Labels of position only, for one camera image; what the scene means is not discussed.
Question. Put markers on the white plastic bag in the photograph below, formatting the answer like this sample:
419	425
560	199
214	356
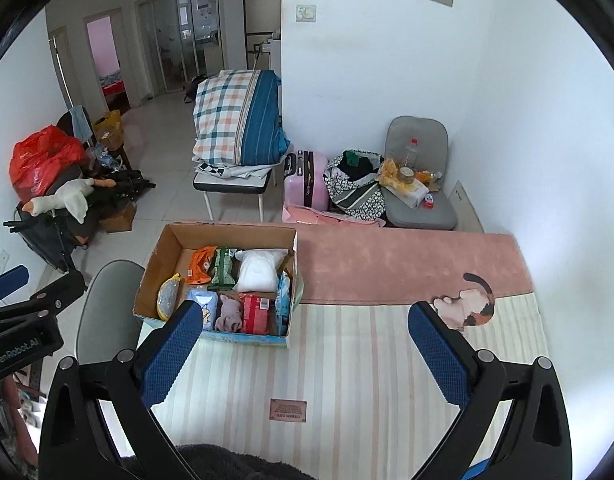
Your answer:
257	270

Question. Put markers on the red bed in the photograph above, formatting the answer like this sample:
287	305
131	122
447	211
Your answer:
113	87

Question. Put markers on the cardboard box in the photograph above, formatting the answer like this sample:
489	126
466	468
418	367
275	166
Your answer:
159	270

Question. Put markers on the glass sliding door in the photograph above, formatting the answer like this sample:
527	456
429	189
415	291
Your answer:
167	45

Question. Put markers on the red packet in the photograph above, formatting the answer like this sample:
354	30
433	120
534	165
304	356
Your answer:
257	315

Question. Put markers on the grey office chair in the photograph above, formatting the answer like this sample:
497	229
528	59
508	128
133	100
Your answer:
107	305

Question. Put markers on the white wall switch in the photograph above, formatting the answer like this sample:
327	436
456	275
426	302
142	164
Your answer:
306	13

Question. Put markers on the clear plastic bottle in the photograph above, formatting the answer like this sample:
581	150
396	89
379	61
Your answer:
412	152

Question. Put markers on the pink suitcase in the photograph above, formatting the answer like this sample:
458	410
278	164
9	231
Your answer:
307	180

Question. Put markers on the white leaning board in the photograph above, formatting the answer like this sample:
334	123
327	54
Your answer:
464	205

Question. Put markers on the brown tape roll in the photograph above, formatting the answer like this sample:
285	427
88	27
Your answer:
406	174

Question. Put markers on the black stroller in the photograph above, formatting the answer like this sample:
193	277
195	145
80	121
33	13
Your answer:
47	240

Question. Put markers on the small brown carton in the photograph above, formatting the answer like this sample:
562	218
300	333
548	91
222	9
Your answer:
119	217

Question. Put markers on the light blue cloth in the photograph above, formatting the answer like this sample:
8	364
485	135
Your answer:
81	122

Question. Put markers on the blue chair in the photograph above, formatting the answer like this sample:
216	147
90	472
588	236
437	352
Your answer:
472	474

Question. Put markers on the white tissue box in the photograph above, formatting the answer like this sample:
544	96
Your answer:
409	192

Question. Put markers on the grey pink sock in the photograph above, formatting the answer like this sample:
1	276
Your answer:
229	315

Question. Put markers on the dark fuzzy cloth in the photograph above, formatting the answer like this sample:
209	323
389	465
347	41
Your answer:
222	465

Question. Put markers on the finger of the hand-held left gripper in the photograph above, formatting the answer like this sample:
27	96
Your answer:
59	294
7	281

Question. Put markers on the grey cushioned chair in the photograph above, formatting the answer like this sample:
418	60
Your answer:
432	212

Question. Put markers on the white checked cloth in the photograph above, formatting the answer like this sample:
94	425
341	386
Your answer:
237	171

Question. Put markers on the yellow bag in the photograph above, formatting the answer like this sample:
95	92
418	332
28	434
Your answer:
109	127

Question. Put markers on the light blue tissue pack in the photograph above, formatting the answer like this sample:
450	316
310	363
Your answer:
208	301

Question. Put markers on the white plush goose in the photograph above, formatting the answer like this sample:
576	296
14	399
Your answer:
72	195

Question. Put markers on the plaid folded bedding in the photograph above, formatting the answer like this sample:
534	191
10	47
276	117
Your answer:
227	115

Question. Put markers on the yellow cloth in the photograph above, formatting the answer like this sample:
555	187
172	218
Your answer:
388	170

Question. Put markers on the patterned tote bag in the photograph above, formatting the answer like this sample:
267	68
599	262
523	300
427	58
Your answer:
357	195

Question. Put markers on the blue wipes packet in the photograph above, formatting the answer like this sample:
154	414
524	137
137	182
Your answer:
283	305

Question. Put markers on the pink bag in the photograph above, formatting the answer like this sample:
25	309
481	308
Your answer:
312	216

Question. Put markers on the orange snack packet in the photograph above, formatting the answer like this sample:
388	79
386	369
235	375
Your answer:
202	265

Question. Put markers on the yellow-edged silver packet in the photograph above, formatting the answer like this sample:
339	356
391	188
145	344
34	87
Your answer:
167	300

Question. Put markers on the green packet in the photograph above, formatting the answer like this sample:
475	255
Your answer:
224	267

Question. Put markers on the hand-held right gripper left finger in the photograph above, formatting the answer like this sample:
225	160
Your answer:
169	355

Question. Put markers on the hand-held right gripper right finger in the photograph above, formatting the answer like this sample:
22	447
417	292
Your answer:
437	355

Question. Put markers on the red plastic bag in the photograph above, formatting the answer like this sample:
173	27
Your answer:
42	160

